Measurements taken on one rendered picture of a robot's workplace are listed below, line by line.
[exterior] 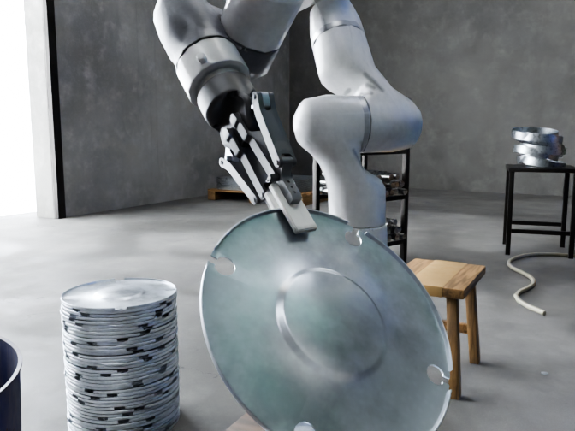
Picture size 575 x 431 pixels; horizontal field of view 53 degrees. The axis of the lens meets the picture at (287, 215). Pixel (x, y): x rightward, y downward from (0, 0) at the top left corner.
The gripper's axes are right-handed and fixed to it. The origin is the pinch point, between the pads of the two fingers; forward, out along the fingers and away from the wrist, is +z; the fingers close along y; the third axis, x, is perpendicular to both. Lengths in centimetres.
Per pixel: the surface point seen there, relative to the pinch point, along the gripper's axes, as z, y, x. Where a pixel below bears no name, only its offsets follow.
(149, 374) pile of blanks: -18, -90, 13
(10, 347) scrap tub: -7.7, -35.9, -25.4
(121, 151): -345, -373, 175
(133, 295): -37, -84, 14
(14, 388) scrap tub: 0.9, -29.1, -27.3
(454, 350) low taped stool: 7, -72, 93
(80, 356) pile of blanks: -27, -92, -1
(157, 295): -35, -83, 20
